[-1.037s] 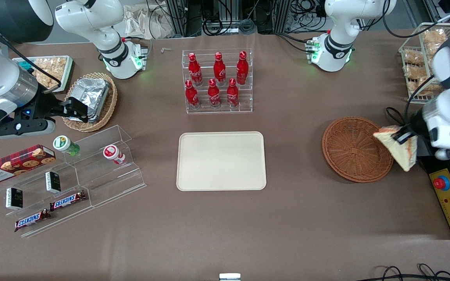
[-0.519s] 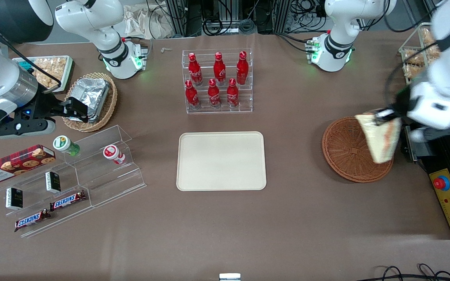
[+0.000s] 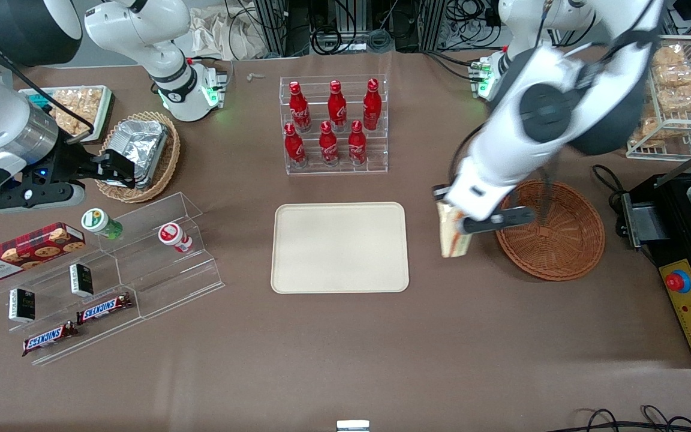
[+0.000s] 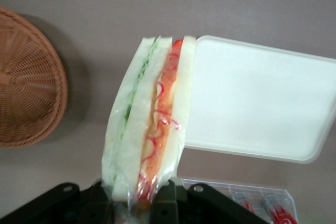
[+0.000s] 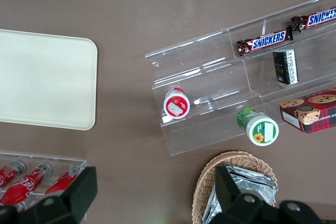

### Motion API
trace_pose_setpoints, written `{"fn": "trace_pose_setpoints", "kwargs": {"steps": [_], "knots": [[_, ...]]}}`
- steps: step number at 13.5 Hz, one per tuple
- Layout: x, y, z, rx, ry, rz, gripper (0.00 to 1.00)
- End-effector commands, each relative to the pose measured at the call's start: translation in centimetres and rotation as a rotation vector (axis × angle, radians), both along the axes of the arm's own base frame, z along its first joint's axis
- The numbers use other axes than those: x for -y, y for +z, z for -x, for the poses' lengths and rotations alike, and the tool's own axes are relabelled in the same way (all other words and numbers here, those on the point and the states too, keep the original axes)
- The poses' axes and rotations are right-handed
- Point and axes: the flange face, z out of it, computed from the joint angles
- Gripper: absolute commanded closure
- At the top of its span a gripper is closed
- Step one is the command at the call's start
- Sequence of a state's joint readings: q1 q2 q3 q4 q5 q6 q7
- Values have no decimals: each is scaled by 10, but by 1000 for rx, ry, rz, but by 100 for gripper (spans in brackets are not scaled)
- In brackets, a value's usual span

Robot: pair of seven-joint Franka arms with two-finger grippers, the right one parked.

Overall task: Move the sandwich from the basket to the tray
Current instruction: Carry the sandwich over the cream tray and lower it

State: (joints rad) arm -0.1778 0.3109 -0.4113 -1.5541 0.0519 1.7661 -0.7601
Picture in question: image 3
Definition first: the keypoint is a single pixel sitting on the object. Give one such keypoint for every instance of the clear acrylic bottle rack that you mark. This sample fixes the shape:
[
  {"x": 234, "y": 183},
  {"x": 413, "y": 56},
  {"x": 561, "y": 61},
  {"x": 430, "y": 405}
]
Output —
[{"x": 333, "y": 169}]

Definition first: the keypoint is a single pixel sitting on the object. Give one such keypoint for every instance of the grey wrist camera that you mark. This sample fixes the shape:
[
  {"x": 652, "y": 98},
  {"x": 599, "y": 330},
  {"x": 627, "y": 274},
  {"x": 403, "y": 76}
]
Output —
[
  {"x": 33, "y": 197},
  {"x": 495, "y": 221}
]

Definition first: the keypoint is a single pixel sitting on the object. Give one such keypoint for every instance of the red tartan cookie box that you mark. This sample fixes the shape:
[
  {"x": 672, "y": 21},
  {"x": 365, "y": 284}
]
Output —
[{"x": 21, "y": 252}]

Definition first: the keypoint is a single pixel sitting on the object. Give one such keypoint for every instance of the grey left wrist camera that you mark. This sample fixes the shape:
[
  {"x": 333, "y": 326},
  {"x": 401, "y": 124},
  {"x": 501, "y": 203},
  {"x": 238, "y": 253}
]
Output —
[{"x": 495, "y": 221}]

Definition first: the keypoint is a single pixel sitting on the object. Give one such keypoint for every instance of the small black box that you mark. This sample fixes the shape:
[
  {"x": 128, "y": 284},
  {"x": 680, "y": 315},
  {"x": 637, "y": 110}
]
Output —
[
  {"x": 81, "y": 280},
  {"x": 21, "y": 305}
]

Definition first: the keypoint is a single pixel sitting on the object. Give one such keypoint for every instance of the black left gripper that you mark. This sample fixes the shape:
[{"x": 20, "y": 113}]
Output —
[{"x": 437, "y": 197}]

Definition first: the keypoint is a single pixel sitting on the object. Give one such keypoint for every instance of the green capped small bottle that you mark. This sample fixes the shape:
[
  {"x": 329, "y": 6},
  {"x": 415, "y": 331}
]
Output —
[{"x": 98, "y": 221}]

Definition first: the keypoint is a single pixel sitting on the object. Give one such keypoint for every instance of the red capped small bottle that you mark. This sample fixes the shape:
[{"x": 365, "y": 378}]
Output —
[{"x": 173, "y": 235}]

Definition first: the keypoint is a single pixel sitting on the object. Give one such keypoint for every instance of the aluminium frame post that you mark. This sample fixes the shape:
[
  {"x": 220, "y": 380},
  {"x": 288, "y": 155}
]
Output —
[
  {"x": 273, "y": 27},
  {"x": 432, "y": 24}
]

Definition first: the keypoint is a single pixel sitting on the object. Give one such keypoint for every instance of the aluminium foil container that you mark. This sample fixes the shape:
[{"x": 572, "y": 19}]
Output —
[{"x": 141, "y": 144}]

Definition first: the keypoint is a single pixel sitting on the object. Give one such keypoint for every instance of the packaged cookies in tray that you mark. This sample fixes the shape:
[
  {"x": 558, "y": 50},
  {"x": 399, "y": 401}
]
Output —
[{"x": 78, "y": 108}]

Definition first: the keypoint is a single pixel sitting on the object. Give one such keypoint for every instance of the red emergency stop button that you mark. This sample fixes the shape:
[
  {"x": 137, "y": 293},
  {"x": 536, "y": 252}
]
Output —
[{"x": 678, "y": 281}]

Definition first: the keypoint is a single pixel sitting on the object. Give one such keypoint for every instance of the beige plastic tray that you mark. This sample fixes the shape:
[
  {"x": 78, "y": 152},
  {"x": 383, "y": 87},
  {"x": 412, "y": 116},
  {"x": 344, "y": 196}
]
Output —
[{"x": 339, "y": 247}]

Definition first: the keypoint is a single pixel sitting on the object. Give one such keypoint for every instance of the red cola bottle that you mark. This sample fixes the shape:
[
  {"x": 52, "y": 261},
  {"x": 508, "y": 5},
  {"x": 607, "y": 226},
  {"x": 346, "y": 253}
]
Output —
[
  {"x": 328, "y": 145},
  {"x": 294, "y": 147},
  {"x": 372, "y": 105},
  {"x": 357, "y": 144},
  {"x": 299, "y": 108},
  {"x": 337, "y": 107}
]

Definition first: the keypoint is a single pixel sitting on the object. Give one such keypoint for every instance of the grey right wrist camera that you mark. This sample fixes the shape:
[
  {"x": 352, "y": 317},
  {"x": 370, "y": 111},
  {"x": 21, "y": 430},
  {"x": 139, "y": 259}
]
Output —
[{"x": 33, "y": 197}]

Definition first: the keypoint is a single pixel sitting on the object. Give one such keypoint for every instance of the crumpled beige paper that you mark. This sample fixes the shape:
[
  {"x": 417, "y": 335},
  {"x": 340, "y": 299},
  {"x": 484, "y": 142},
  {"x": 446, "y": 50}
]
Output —
[{"x": 225, "y": 33}]

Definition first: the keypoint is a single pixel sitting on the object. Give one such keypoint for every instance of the bagged fried snack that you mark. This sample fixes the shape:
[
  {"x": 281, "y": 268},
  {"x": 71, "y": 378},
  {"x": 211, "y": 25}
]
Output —
[
  {"x": 678, "y": 76},
  {"x": 684, "y": 99},
  {"x": 668, "y": 55},
  {"x": 650, "y": 129}
]

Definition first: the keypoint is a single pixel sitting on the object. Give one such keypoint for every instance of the grey snack tray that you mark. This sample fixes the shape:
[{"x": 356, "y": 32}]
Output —
[{"x": 105, "y": 108}]

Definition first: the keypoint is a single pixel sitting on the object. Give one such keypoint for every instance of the small beige clip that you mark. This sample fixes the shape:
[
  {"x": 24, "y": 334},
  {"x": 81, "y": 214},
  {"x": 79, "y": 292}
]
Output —
[{"x": 255, "y": 76}]

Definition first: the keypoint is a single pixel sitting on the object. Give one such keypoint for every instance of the triangle sandwich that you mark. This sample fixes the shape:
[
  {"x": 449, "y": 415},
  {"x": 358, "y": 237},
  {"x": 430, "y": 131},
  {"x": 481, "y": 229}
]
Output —
[{"x": 450, "y": 240}]

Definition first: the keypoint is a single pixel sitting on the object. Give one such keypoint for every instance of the clear acrylic stepped shelf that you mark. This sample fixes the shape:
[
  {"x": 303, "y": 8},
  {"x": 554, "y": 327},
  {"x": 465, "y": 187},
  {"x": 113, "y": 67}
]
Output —
[{"x": 159, "y": 282}]

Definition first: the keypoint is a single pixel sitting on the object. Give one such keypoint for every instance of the wicker basket with foil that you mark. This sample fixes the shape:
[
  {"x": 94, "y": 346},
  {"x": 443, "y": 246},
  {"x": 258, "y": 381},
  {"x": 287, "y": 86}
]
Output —
[{"x": 168, "y": 156}]

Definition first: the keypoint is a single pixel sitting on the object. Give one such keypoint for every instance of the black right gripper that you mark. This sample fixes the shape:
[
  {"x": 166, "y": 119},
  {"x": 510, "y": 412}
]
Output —
[{"x": 73, "y": 164}]

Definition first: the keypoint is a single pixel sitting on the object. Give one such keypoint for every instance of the black machine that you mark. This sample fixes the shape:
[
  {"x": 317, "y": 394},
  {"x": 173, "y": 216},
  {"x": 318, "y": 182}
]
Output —
[{"x": 669, "y": 204}]

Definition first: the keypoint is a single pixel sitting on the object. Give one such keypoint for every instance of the white object at table edge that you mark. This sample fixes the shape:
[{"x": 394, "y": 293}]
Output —
[{"x": 352, "y": 426}]

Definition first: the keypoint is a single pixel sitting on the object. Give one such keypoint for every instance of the brown round wicker basket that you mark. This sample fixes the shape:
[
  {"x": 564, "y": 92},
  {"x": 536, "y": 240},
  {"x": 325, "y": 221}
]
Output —
[{"x": 567, "y": 246}]

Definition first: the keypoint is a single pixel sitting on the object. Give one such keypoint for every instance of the snickers chocolate bar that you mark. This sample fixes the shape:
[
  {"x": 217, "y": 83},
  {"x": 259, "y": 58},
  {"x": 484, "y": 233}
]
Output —
[
  {"x": 48, "y": 339},
  {"x": 104, "y": 308}
]

